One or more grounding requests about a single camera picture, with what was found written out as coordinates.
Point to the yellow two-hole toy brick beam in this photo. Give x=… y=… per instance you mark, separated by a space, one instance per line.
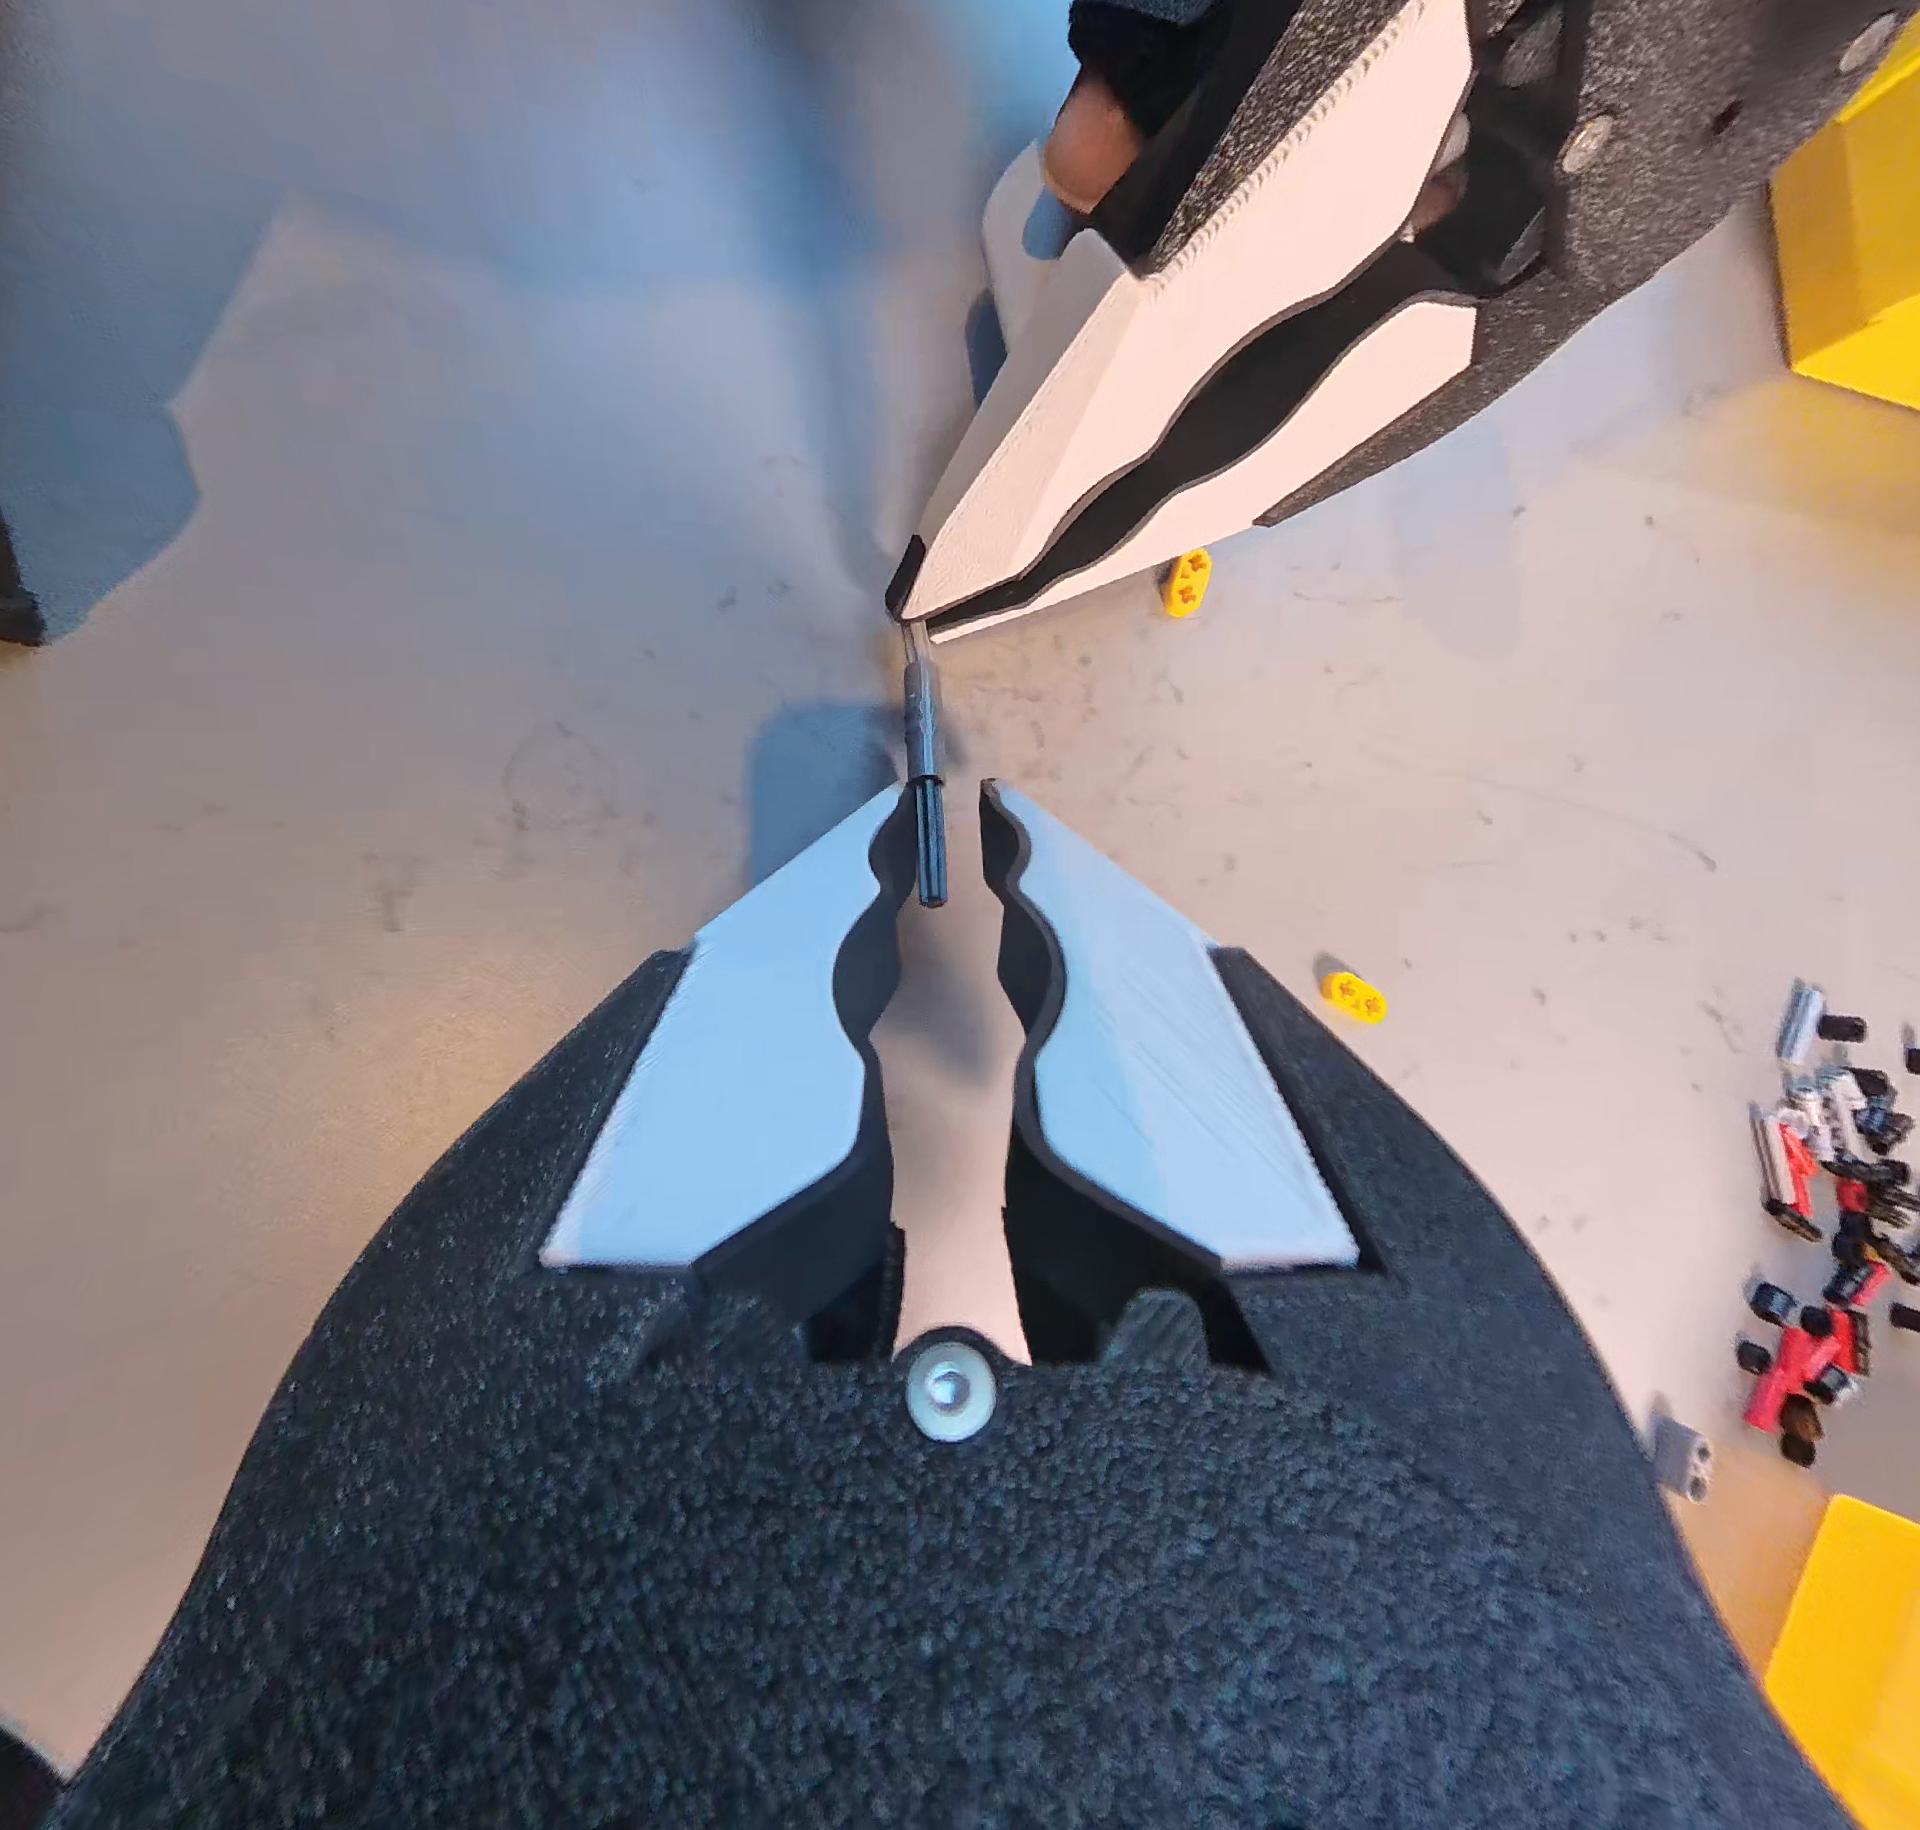
x=1186 y=580
x=1353 y=997

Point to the small grey toy brick connector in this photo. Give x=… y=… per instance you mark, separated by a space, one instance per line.
x=1682 y=1456

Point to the dark grey toy brick connector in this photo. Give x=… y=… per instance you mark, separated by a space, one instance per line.
x=922 y=721

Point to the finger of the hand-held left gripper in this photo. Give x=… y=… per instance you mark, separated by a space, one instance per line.
x=1351 y=405
x=1200 y=316

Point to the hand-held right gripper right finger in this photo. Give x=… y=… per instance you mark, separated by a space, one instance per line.
x=1171 y=1096

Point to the person's left hand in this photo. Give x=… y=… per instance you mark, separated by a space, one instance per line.
x=1140 y=30

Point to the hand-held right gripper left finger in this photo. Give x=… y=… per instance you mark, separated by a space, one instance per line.
x=720 y=1096

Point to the pile of black red pins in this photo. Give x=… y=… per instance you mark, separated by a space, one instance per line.
x=1836 y=1230

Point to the black toy brick axle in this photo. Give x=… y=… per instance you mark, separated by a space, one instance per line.
x=930 y=841

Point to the yellow plastic parts bin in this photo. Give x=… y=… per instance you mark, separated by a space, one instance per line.
x=1861 y=256
x=1852 y=1666

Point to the grey desk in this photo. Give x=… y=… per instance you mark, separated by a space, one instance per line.
x=451 y=585

